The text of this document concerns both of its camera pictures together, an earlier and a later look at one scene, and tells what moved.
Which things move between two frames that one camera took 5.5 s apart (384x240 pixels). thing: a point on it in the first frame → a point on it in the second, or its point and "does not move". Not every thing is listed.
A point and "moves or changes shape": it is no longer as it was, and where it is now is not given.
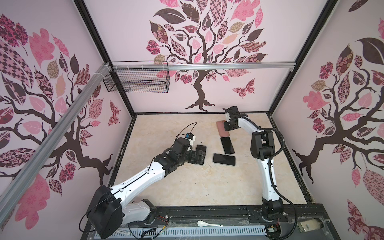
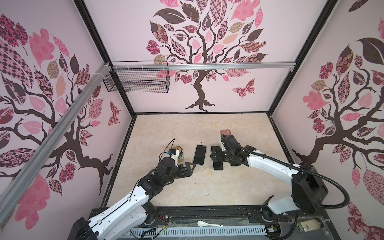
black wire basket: (138, 77) does not move
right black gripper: (226, 127) → (216, 155)
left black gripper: (200, 158) → (189, 173)
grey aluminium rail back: (155, 66) does not move
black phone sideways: (224, 159) moves or changes shape
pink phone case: (222, 132) moves or changes shape
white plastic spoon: (202, 223) does not move
